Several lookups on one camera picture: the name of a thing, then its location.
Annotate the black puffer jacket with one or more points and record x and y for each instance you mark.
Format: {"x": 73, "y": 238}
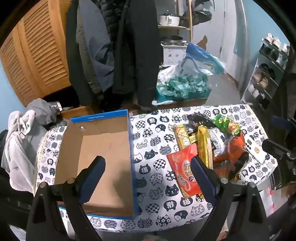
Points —
{"x": 111, "y": 14}

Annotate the white pot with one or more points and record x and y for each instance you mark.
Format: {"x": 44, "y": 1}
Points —
{"x": 168, "y": 20}

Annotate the cat print tablecloth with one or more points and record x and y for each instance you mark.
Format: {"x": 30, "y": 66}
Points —
{"x": 157, "y": 162}

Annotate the blue cardboard box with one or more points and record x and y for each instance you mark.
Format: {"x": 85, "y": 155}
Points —
{"x": 104, "y": 150}

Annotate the green snack packet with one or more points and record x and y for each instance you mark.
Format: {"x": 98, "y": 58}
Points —
{"x": 222, "y": 122}

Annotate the wooden shelf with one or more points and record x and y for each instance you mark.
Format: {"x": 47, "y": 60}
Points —
{"x": 190, "y": 20}

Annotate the grey shoe rack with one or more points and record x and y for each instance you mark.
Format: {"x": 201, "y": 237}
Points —
{"x": 259, "y": 59}

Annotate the orange flame print packet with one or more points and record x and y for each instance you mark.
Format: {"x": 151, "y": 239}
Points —
{"x": 223, "y": 173}

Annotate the grey hoodie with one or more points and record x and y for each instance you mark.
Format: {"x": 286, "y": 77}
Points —
{"x": 41, "y": 111}

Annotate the long black coat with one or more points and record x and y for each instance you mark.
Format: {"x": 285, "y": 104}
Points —
{"x": 138, "y": 58}

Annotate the orange packet with black end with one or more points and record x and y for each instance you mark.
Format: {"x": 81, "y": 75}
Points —
{"x": 235, "y": 150}

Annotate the olive green jacket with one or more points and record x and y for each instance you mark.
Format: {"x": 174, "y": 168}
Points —
{"x": 89, "y": 74}

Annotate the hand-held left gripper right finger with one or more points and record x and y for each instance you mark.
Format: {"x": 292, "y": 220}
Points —
{"x": 202, "y": 178}

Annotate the long yellow snack packet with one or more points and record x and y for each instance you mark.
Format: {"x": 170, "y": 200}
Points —
{"x": 203, "y": 143}

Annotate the red snack packet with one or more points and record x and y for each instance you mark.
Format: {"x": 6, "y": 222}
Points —
{"x": 182, "y": 166}

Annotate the brown wooden box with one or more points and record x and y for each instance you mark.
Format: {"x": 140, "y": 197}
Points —
{"x": 76, "y": 112}

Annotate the pile of teal plastic bags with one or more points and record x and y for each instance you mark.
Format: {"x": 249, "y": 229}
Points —
{"x": 182, "y": 85}

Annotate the white patterned box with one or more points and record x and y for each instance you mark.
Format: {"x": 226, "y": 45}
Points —
{"x": 173, "y": 55}

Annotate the blue plastic bag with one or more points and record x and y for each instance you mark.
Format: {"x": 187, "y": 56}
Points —
{"x": 201, "y": 55}

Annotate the white plastic bag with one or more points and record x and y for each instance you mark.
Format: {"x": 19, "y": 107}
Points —
{"x": 166, "y": 74}

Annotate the wooden louvered door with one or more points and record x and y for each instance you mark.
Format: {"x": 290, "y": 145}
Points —
{"x": 34, "y": 58}

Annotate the grey blue jacket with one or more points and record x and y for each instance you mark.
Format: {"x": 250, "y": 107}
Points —
{"x": 99, "y": 51}

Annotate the yellow orange snack box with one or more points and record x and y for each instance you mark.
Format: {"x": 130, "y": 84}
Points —
{"x": 182, "y": 136}

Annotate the white door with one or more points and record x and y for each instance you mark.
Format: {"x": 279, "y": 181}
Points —
{"x": 208, "y": 23}

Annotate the dark bag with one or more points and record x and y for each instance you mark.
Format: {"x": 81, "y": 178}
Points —
{"x": 201, "y": 16}

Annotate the rows of shoes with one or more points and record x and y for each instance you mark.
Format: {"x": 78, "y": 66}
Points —
{"x": 263, "y": 81}

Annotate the white and black snack packet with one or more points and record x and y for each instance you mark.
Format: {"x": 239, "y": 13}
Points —
{"x": 216, "y": 141}

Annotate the brown cardboard tray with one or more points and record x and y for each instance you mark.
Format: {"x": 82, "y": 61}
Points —
{"x": 185, "y": 103}

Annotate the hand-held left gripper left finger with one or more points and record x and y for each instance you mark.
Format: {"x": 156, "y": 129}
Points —
{"x": 92, "y": 180}

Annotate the steel pot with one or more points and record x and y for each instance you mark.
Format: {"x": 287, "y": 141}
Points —
{"x": 173, "y": 41}

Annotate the light grey fleece robe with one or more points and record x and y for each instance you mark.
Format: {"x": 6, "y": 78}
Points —
{"x": 18, "y": 143}

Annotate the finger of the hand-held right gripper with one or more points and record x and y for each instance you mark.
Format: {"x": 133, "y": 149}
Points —
{"x": 280, "y": 121}
{"x": 276, "y": 148}

